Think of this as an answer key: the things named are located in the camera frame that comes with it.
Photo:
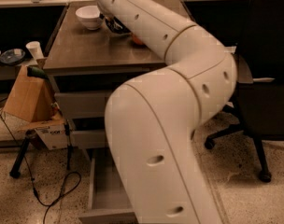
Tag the blue chip bag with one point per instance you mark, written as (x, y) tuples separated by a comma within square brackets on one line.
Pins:
[(115, 26)]

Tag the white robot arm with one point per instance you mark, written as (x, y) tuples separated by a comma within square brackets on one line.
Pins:
[(150, 119)]

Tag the top grey drawer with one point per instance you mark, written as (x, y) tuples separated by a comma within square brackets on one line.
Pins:
[(85, 104)]

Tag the grey drawer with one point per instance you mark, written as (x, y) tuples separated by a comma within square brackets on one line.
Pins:
[(85, 104), (108, 202), (89, 139)]

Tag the grey drawer cabinet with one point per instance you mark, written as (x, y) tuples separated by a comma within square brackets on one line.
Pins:
[(84, 60)]

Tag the middle grey drawer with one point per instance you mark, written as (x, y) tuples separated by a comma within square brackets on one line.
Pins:
[(89, 139)]

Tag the bottom grey drawer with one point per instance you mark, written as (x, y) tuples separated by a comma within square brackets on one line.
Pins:
[(108, 202)]

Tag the red apple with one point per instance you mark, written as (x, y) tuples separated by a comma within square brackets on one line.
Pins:
[(137, 40)]

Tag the white cardboard box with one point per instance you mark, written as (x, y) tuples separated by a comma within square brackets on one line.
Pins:
[(51, 132)]

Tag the white bowl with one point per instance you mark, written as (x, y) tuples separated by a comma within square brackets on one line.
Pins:
[(89, 16)]

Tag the black tripod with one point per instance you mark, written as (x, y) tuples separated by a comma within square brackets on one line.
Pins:
[(15, 171)]

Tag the black office chair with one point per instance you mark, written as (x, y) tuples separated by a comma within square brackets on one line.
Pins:
[(258, 99)]

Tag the white paper cup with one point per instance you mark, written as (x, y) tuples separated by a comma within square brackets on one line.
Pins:
[(35, 50)]

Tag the dark blue plate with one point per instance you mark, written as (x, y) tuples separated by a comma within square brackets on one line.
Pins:
[(12, 57)]

